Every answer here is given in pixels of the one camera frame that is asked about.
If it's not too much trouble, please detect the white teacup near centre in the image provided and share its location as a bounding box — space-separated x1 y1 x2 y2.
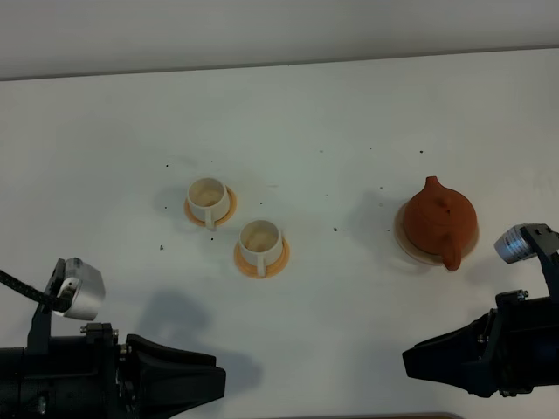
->
238 219 283 278

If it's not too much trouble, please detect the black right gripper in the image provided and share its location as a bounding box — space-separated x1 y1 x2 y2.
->
403 290 558 398

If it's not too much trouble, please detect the white teacup far left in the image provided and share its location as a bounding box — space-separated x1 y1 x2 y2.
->
184 177 231 230

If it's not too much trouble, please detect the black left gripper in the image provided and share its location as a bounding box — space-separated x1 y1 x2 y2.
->
80 322 227 419

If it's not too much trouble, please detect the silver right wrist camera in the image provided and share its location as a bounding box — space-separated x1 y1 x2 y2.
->
494 223 558 264

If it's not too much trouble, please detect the brown clay teapot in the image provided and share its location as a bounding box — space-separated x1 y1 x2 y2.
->
403 176 479 271

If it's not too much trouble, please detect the orange saucer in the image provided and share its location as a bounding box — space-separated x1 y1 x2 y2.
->
183 187 238 227
233 237 290 278

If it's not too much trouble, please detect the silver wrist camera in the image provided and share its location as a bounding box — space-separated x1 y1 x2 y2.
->
54 258 106 320
494 223 558 264

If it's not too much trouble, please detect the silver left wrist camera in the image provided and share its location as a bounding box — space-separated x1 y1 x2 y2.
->
54 258 106 320

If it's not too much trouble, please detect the white teacup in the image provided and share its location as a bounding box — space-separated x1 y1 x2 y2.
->
238 219 283 278
184 177 231 230

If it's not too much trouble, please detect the orange saucer far left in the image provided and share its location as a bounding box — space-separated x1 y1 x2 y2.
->
183 187 238 227

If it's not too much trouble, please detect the orange saucer near centre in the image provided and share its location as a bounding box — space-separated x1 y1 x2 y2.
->
233 237 290 278

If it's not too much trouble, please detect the black left camera cable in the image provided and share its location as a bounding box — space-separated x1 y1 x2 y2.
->
0 268 59 309

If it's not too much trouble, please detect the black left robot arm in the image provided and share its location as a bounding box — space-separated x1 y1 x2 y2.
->
1 323 226 418

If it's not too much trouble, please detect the beige round teapot coaster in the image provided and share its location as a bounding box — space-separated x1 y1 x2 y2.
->
393 203 480 266

